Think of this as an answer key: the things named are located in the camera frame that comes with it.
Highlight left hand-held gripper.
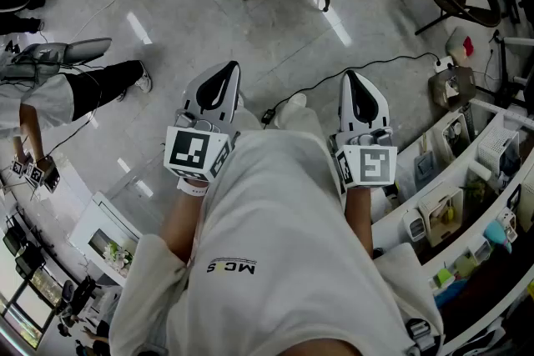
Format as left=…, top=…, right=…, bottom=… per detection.
left=163, top=61, right=242, bottom=183

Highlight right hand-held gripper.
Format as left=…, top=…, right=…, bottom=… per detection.
left=329, top=70, right=398, bottom=189

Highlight person's right forearm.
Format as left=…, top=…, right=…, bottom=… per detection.
left=344, top=185, right=375, bottom=259

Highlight person's left forearm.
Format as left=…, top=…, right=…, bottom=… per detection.
left=160, top=178, right=209, bottom=264

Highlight person's white trousers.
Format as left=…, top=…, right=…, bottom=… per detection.
left=233, top=93, right=327, bottom=138

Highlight grey dustpan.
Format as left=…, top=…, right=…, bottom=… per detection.
left=414, top=149, right=437, bottom=181

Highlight white power strip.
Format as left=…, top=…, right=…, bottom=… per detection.
left=433, top=56, right=455, bottom=74

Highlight white wristwatch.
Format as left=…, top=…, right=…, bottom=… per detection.
left=176, top=177, right=209, bottom=197

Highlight brown bag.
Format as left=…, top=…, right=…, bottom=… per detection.
left=428, top=66, right=476, bottom=112

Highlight white shelf unit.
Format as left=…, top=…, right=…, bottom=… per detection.
left=370, top=98, right=534, bottom=356

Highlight beige and red item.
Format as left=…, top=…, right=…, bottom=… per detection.
left=445, top=27, right=476, bottom=66

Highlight small white appliance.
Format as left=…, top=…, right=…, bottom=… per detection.
left=402, top=208, right=426, bottom=242

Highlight white perforated basket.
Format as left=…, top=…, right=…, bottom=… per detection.
left=477, top=124, right=521, bottom=176

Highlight person's white shirt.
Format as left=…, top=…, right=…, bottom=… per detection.
left=108, top=128, right=446, bottom=356

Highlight white low cabinet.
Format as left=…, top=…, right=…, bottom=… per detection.
left=68, top=191, right=144, bottom=287

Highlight black equipment stands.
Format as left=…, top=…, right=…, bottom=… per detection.
left=487, top=0, right=534, bottom=108

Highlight white flowers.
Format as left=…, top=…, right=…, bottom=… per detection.
left=103, top=241, right=134, bottom=277

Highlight black cable with power adapter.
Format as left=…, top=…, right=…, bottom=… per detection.
left=261, top=52, right=441, bottom=126

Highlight grey strap buckle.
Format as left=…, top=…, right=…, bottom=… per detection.
left=406, top=318, right=437, bottom=352

